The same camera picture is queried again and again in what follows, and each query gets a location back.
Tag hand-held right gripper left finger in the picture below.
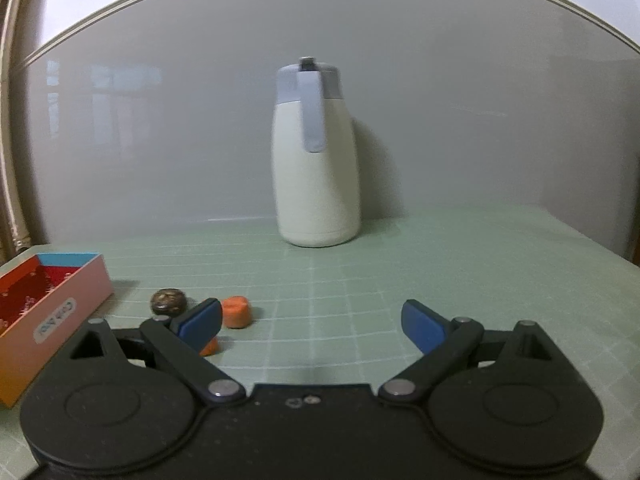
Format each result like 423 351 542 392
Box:
70 298 247 406

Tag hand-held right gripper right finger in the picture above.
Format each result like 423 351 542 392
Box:
377 299 568 405

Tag pink cardboard box red inside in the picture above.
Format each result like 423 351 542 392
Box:
0 252 115 409

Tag dark brown round toy fruit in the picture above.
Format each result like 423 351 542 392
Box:
150 287 189 317

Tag orange cylinder toy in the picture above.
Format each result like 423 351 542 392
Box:
221 295 253 330

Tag green grid cutting mat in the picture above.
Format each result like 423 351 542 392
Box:
0 203 640 480

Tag white thermos jug grey lid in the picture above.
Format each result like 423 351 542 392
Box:
271 56 362 248

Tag beige curtain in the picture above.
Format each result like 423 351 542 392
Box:
0 0 51 257

